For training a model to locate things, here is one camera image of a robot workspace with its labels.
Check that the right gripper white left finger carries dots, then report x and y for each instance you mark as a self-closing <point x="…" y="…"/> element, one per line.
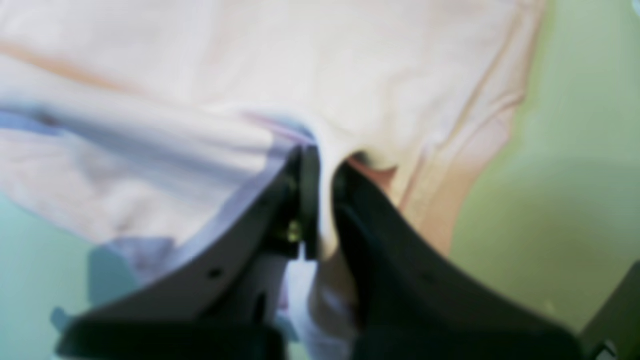
<point x="222" y="304"/>

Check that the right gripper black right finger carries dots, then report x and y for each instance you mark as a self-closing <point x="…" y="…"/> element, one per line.
<point x="415" y="305"/>

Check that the pink T-shirt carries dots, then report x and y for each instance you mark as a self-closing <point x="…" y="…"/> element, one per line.
<point x="148" y="125"/>

